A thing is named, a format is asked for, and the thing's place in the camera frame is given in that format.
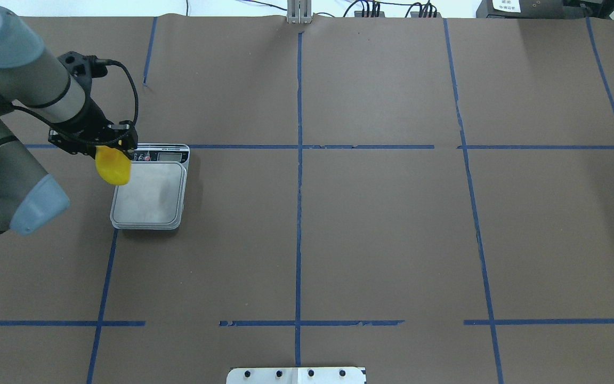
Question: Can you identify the white metal mounting plate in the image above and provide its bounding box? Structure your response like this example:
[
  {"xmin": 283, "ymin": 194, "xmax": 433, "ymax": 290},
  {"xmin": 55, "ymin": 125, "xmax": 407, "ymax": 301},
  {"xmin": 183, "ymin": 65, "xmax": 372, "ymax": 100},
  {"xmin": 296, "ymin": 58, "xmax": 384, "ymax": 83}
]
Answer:
[{"xmin": 225, "ymin": 366, "xmax": 367, "ymax": 383}]

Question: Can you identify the brown paper table cover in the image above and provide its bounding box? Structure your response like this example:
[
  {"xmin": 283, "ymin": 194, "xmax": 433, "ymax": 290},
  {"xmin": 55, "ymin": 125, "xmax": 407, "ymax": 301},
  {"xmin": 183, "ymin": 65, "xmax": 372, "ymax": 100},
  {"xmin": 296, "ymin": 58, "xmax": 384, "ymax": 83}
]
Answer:
[{"xmin": 0, "ymin": 14, "xmax": 614, "ymax": 383}]

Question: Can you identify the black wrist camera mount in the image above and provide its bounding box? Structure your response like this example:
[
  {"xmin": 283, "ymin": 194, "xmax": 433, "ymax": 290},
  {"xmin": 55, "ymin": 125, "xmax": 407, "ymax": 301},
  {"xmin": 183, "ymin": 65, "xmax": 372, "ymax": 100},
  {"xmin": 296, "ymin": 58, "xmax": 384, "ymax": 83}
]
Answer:
[{"xmin": 58, "ymin": 51, "xmax": 109, "ymax": 79}]

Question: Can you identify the dark grey equipment box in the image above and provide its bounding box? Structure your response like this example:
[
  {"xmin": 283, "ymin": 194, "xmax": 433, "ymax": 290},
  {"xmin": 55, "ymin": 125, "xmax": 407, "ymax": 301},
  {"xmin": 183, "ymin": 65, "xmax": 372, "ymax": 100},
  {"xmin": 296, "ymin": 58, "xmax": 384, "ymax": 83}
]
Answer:
[{"xmin": 475, "ymin": 1, "xmax": 565, "ymax": 19}]

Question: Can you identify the black power strip right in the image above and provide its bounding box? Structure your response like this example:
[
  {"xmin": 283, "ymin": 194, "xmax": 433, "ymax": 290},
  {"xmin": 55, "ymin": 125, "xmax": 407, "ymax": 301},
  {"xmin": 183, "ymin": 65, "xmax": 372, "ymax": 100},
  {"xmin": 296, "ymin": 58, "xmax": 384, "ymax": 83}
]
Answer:
[{"xmin": 405, "ymin": 1, "xmax": 441, "ymax": 19}]

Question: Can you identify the yellow mango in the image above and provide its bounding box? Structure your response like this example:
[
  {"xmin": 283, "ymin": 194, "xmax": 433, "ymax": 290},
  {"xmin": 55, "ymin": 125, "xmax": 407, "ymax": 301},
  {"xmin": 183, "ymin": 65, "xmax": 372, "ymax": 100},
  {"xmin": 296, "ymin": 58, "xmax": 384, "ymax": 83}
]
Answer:
[{"xmin": 94, "ymin": 146, "xmax": 132, "ymax": 186}]

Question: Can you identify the grey digital kitchen scale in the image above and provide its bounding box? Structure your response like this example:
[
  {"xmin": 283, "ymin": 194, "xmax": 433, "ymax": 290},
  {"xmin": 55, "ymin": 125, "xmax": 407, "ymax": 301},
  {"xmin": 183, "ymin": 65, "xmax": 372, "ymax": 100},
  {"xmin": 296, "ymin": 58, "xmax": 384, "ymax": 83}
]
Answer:
[{"xmin": 110, "ymin": 143, "xmax": 190, "ymax": 230}]

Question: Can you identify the black power strip left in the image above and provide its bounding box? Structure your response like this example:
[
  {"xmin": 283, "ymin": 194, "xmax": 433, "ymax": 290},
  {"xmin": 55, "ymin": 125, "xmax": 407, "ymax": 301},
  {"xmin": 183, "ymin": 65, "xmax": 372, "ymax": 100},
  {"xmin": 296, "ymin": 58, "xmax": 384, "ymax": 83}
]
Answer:
[{"xmin": 346, "ymin": 1, "xmax": 385, "ymax": 19}]

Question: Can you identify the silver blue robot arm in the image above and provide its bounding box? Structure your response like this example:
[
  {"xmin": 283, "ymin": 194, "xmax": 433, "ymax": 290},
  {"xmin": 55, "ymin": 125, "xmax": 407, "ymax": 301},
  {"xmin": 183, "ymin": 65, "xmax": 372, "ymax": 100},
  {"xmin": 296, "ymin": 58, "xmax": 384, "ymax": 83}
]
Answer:
[{"xmin": 0, "ymin": 6, "xmax": 139, "ymax": 235}]

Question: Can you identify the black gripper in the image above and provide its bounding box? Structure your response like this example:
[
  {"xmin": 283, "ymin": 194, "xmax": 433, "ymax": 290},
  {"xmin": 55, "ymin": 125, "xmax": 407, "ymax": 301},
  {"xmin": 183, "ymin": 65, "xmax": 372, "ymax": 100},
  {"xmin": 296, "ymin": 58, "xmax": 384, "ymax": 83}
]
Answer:
[{"xmin": 48, "ymin": 98, "xmax": 139, "ymax": 157}]

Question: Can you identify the black power strip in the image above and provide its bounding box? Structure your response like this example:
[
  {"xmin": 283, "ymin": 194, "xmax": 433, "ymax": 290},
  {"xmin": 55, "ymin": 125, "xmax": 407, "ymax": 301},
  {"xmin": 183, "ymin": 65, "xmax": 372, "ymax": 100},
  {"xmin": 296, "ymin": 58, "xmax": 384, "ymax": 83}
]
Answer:
[
  {"xmin": 405, "ymin": 1, "xmax": 441, "ymax": 19},
  {"xmin": 346, "ymin": 1, "xmax": 385, "ymax": 19}
]

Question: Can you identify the black camera cable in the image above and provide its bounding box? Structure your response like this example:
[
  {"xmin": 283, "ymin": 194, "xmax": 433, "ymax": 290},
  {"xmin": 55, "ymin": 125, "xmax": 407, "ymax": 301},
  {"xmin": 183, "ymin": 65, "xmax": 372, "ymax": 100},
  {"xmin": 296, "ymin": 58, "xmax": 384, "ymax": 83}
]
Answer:
[{"xmin": 106, "ymin": 59, "xmax": 140, "ymax": 129}]

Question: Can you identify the aluminium profile post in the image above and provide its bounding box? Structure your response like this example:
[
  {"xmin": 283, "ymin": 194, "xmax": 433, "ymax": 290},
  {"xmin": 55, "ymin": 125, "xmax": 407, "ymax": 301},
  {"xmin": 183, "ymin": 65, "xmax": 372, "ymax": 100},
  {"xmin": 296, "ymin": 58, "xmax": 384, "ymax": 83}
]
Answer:
[{"xmin": 286, "ymin": 0, "xmax": 313, "ymax": 24}]

